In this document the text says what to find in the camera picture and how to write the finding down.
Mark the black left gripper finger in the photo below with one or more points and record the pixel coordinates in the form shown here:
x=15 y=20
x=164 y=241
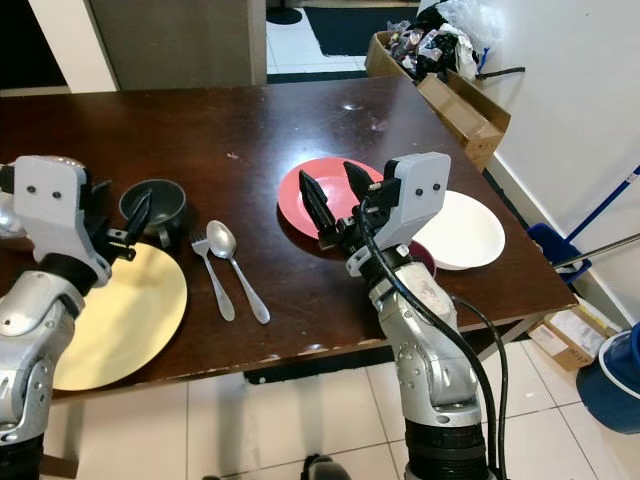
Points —
x=141 y=215
x=102 y=197

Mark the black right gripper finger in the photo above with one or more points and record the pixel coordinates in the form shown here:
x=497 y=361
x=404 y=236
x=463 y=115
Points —
x=320 y=210
x=360 y=182

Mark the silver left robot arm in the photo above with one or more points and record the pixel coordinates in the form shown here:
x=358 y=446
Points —
x=35 y=360

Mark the red plate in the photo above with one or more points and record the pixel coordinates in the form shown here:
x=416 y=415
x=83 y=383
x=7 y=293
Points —
x=295 y=200

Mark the maroon bowl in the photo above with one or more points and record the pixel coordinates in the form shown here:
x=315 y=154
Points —
x=422 y=262

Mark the silver metal spoon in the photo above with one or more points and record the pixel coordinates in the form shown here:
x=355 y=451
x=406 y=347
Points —
x=220 y=237

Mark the yellow plate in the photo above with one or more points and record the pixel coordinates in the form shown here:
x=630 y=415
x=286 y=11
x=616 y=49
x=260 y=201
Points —
x=140 y=320

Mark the silver metal fork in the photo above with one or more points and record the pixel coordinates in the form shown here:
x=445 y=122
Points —
x=212 y=275

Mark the white plate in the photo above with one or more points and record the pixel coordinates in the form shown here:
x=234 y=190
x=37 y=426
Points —
x=465 y=235

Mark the large open cardboard box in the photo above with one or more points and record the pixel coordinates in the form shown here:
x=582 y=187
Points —
x=460 y=115

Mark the black rectangular door mat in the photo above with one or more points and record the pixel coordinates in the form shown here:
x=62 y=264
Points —
x=360 y=30

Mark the black rubbish bag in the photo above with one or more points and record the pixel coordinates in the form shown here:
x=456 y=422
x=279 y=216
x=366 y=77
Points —
x=430 y=45

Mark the grey door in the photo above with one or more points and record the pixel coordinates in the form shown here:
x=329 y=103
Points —
x=180 y=40

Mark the black oval mat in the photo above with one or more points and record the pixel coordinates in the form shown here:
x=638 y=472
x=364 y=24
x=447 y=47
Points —
x=285 y=16

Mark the blue dustpan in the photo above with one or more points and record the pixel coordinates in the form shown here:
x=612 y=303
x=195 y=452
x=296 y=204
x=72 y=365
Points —
x=552 y=248

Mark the white plastic bag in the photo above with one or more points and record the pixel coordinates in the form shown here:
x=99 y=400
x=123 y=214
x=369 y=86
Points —
x=472 y=20

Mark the small labelled cardboard carton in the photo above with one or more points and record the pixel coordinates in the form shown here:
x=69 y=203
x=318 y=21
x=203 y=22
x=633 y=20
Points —
x=570 y=340

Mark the black right robot foot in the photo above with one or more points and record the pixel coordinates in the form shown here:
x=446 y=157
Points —
x=322 y=468

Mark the silver metal pole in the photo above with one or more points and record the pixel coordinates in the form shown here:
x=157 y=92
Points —
x=600 y=250

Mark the blue bucket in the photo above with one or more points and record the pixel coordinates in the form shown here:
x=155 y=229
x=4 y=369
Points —
x=610 y=380

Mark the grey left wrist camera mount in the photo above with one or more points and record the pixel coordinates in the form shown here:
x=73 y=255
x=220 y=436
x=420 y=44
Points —
x=60 y=200

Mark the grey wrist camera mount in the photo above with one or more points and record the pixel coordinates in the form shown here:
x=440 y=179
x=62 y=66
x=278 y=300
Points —
x=60 y=200
x=420 y=190

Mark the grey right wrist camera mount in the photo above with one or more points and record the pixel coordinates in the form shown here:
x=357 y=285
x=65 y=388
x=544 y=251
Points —
x=420 y=190

